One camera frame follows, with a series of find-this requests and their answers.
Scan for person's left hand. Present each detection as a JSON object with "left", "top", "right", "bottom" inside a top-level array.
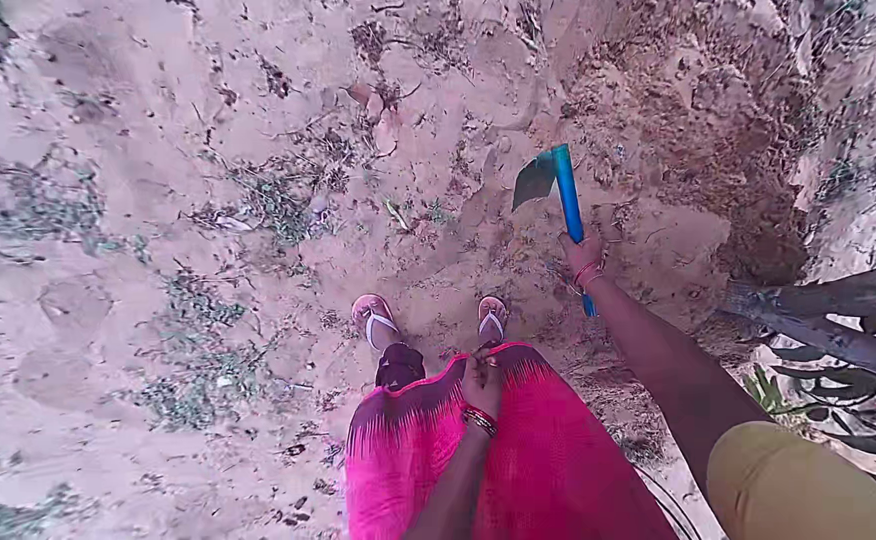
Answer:
[{"left": 461, "top": 348, "right": 502, "bottom": 423}]

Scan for person's right hand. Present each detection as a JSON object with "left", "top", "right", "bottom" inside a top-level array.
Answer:
[{"left": 558, "top": 228, "right": 608, "bottom": 288}]

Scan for green leafy plant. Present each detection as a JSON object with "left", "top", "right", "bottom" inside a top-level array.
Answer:
[{"left": 741, "top": 341, "right": 876, "bottom": 481}]

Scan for hoe with blue handle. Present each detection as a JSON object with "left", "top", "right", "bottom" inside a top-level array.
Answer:
[{"left": 512, "top": 143, "right": 598, "bottom": 318}]

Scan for person's right forearm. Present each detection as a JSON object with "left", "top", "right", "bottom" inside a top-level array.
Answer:
[{"left": 577, "top": 258, "right": 876, "bottom": 540}]

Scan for patch of green weeds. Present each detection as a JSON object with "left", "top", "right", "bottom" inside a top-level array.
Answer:
[
  {"left": 126, "top": 345, "right": 270, "bottom": 435},
  {"left": 0, "top": 161, "right": 107, "bottom": 243},
  {"left": 228, "top": 161, "right": 315, "bottom": 249}
]

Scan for thin black cable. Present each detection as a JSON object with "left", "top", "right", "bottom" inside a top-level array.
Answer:
[{"left": 631, "top": 462, "right": 703, "bottom": 540}]

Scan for grey tree trunk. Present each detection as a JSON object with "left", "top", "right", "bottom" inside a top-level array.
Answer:
[{"left": 721, "top": 258, "right": 876, "bottom": 388}]

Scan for person's left forearm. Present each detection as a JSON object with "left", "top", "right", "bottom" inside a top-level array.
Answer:
[{"left": 403, "top": 405, "right": 499, "bottom": 540}]

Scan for person's legs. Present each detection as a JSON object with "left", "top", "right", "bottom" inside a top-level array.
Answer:
[{"left": 345, "top": 292, "right": 682, "bottom": 540}]

